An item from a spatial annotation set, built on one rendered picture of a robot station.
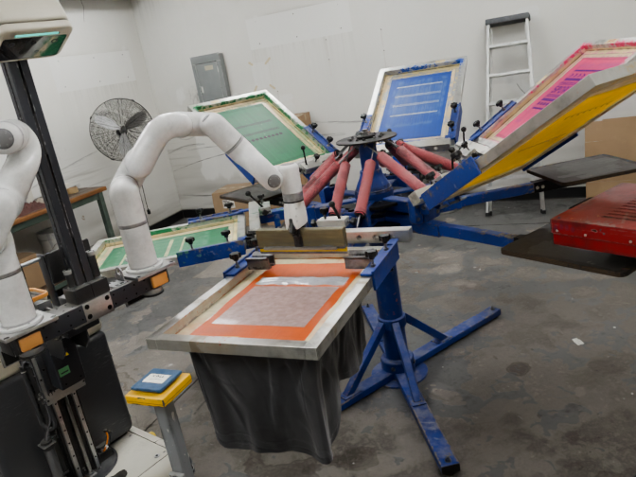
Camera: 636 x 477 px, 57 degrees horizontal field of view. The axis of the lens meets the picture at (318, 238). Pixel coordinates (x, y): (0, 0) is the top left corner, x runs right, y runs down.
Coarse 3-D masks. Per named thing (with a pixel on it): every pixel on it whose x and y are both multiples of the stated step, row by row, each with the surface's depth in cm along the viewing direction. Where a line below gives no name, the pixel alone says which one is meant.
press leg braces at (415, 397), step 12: (396, 324) 305; (420, 324) 325; (372, 336) 308; (396, 336) 302; (444, 336) 339; (372, 348) 305; (408, 360) 295; (360, 372) 302; (408, 372) 292; (348, 384) 303; (408, 384) 292; (348, 396) 300; (408, 396) 291; (420, 396) 290
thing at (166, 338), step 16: (288, 256) 241; (304, 256) 238; (320, 256) 235; (336, 256) 232; (240, 272) 226; (224, 288) 216; (352, 288) 192; (368, 288) 196; (192, 304) 202; (208, 304) 206; (352, 304) 182; (176, 320) 191; (192, 320) 198; (336, 320) 172; (160, 336) 182; (176, 336) 180; (192, 336) 178; (208, 336) 176; (320, 336) 164; (208, 352) 173; (224, 352) 171; (240, 352) 168; (256, 352) 166; (272, 352) 164; (288, 352) 162; (304, 352) 160; (320, 352) 160
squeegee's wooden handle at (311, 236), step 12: (264, 228) 222; (276, 228) 220; (300, 228) 215; (312, 228) 213; (324, 228) 211; (336, 228) 209; (264, 240) 222; (276, 240) 220; (288, 240) 218; (312, 240) 214; (324, 240) 212; (336, 240) 210
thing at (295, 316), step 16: (320, 272) 221; (336, 272) 219; (352, 272) 216; (304, 288) 209; (320, 288) 206; (336, 288) 204; (288, 304) 198; (304, 304) 195; (320, 304) 193; (272, 320) 187; (288, 320) 185; (304, 320) 183; (256, 336) 178; (272, 336) 177; (288, 336) 175; (304, 336) 173
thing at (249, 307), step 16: (272, 272) 230; (288, 272) 227; (304, 272) 224; (256, 288) 216; (272, 288) 214; (288, 288) 211; (240, 304) 204; (256, 304) 202; (272, 304) 200; (208, 320) 196; (224, 320) 194; (240, 320) 191; (256, 320) 189; (240, 336) 180
